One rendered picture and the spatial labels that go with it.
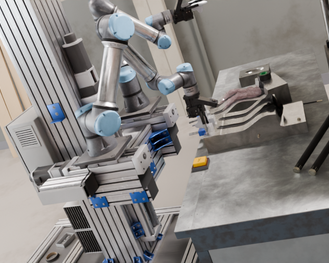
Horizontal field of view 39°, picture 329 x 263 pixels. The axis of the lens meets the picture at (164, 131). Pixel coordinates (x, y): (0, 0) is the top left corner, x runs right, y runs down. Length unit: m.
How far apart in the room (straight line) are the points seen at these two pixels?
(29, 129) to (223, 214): 1.16
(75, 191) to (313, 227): 1.06
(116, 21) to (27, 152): 0.95
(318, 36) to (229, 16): 0.90
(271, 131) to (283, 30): 2.66
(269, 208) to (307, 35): 3.23
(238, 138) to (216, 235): 0.62
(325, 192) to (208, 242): 0.49
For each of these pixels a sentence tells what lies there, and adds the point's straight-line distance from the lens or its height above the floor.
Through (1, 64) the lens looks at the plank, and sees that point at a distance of 5.82.
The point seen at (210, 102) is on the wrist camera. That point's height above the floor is 1.05.
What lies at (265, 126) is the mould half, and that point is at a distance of 2.29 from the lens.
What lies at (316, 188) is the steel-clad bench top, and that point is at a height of 0.80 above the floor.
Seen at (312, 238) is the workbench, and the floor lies 0.66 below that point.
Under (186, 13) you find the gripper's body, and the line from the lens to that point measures 2.70.
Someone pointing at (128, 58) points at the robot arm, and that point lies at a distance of 2.24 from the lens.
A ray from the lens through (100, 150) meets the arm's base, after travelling 2.18.
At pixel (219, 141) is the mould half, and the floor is 0.85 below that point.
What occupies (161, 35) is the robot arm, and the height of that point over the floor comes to 1.38.
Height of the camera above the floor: 1.82
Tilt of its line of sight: 21 degrees down
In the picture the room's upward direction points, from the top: 20 degrees counter-clockwise
